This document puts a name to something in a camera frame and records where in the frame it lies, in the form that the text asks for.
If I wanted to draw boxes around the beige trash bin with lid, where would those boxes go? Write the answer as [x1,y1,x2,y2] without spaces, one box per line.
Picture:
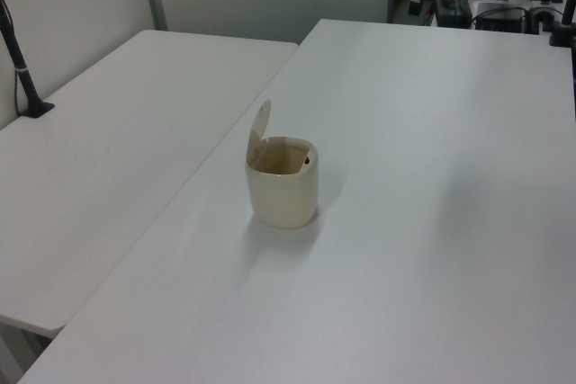
[245,98,321,229]

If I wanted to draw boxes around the white side table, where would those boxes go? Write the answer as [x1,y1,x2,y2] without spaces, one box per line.
[0,29,301,340]

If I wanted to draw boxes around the black box with green parts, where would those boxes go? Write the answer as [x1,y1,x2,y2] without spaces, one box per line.
[433,0,473,29]

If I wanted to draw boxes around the black flat electronic device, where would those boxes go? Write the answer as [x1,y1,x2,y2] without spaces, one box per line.
[471,1,528,33]

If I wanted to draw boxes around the black clamp pole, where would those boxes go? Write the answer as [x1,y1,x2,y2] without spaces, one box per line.
[547,0,576,48]

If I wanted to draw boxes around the black camera pole with base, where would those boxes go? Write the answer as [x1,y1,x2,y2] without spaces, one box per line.
[0,0,56,119]

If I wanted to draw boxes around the small black bracket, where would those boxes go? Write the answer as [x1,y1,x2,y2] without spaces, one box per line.
[526,5,557,37]

